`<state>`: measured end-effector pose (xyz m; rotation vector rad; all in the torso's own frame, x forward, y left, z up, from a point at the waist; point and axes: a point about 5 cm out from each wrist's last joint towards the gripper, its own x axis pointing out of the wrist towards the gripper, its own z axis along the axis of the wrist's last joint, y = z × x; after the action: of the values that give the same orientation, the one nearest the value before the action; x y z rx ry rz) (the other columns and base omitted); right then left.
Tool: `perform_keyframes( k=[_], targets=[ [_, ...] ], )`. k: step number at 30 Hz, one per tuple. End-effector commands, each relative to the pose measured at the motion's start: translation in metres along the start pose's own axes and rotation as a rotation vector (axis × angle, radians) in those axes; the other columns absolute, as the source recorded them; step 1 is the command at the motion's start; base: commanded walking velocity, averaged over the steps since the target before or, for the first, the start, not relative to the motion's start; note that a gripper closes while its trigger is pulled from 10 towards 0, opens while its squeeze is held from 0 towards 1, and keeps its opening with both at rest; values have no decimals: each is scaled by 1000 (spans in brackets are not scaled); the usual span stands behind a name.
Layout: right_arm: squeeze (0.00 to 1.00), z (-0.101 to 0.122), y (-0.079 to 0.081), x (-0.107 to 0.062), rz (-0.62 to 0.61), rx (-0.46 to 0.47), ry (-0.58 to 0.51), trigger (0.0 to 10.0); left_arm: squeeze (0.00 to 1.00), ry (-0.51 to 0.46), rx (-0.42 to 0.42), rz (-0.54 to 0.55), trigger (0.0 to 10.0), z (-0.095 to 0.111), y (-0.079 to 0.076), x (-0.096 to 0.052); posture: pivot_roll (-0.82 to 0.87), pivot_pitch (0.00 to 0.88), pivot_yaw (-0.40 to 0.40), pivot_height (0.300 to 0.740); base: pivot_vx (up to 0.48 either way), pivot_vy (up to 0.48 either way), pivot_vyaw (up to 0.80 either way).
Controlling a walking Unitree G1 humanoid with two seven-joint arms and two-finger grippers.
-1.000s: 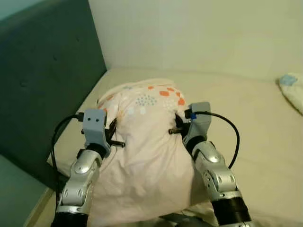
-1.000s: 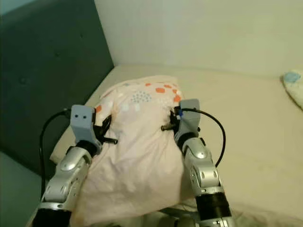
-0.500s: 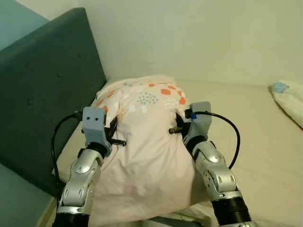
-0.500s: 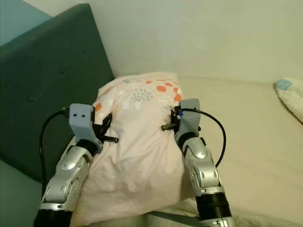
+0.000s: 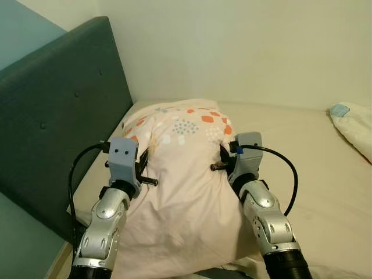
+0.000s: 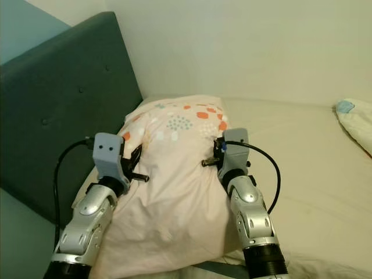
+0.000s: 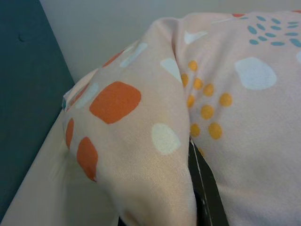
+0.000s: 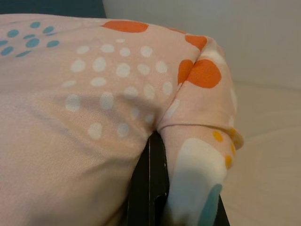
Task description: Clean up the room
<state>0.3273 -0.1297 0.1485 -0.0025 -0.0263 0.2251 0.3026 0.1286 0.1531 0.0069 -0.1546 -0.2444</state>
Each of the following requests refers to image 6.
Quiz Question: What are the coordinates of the pink pillow with orange dots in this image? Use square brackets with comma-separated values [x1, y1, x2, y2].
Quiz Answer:
[90, 96, 251, 279]

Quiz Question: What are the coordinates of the dark teal padded headboard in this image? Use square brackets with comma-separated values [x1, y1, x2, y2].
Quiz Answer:
[0, 12, 143, 224]

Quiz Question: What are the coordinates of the mattress with beige sheet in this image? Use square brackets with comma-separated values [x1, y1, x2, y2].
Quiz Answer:
[81, 96, 372, 279]

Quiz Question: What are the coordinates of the cream cartoon print quilt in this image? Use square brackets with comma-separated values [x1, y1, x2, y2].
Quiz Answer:
[334, 99, 372, 158]

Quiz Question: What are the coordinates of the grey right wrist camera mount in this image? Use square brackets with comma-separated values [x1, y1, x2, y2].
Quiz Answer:
[221, 128, 249, 172]

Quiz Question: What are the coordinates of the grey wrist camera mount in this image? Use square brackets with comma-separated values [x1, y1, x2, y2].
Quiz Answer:
[221, 128, 249, 172]
[93, 133, 127, 184]

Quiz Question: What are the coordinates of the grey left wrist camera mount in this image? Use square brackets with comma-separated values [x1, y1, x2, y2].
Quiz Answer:
[93, 133, 127, 184]

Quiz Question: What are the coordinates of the dark teal bed frame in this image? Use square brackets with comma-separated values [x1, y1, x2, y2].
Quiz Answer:
[195, 262, 248, 279]

